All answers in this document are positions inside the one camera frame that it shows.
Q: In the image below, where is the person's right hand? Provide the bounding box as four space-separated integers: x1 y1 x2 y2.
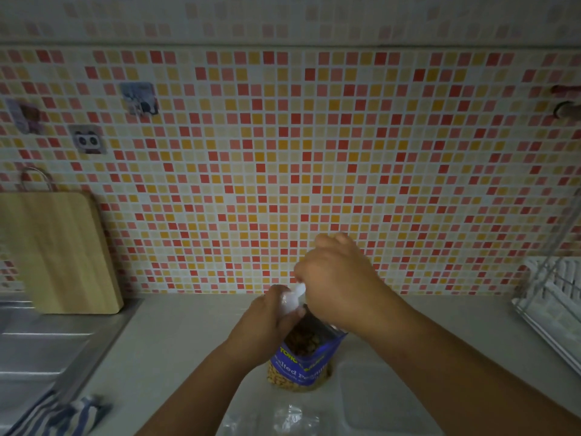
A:
294 233 392 337

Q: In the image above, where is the person's left hand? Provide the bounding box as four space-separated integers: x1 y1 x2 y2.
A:
226 285 306 370

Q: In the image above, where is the small clear plastic bag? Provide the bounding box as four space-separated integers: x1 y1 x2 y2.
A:
273 403 322 436
278 282 308 319

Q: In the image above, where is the blue peanuts pouch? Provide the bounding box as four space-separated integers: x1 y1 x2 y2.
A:
266 305 349 392

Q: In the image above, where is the small clear zip bag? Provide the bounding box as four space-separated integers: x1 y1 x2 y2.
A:
219 405 274 436

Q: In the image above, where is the person's left forearm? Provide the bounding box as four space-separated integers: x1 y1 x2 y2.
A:
136 342 265 436

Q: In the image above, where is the person's right forearm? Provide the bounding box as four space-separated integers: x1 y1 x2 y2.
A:
362 285 581 436

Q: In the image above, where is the white dish rack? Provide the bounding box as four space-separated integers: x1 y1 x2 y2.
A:
511 189 581 376

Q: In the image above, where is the blue striped dish cloth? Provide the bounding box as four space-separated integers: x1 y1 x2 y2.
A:
8 394 113 436

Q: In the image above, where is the wooden cutting board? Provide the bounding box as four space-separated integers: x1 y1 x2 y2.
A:
0 167 125 315

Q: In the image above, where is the stainless steel sink drainboard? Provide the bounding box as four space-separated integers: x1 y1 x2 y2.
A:
0 291 145 436

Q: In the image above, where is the panda wall hook sticker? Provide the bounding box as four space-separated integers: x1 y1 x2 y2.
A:
68 125 108 156

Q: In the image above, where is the grey cat wall hook sticker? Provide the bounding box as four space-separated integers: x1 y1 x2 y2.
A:
119 82 160 118

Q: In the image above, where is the red wall hook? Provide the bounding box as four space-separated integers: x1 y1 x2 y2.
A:
551 84 581 120

